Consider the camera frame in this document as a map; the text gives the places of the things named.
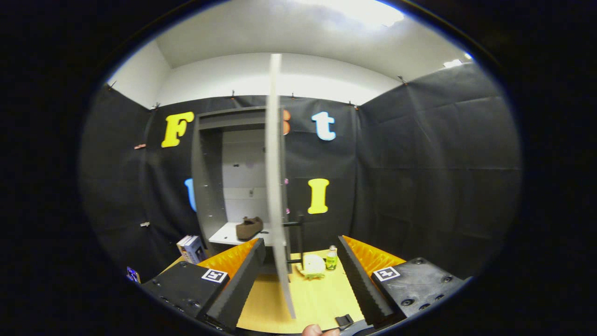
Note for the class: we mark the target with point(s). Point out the white book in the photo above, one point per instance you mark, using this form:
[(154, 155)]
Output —
[(183, 243)]

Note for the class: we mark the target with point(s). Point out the small ceiling light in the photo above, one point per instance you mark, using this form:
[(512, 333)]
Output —
[(456, 63)]

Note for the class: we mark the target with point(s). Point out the black backdrop cloth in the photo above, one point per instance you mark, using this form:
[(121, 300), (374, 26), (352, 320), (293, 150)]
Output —
[(419, 186)]

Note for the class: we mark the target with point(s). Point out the blue-purple book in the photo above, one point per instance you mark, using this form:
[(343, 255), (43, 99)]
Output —
[(196, 252)]

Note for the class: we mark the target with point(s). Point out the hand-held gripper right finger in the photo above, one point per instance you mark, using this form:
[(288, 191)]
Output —
[(359, 284)]

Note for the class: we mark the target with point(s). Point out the brown fluffy shoe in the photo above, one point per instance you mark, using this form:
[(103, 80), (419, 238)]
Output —
[(249, 228)]

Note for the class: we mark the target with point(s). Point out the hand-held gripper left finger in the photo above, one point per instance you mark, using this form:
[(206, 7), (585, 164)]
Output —
[(240, 284)]

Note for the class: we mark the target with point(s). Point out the green bottle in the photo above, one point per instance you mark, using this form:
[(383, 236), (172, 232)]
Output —
[(331, 261)]

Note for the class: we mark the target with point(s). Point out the yellow perforated ball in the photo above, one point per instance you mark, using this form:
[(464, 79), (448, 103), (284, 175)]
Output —
[(313, 265)]

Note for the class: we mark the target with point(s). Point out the grey shoe cabinet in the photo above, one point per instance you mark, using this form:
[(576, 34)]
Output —
[(205, 186)]

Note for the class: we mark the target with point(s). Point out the small blue printed box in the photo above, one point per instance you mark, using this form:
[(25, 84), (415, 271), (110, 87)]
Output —
[(133, 274)]

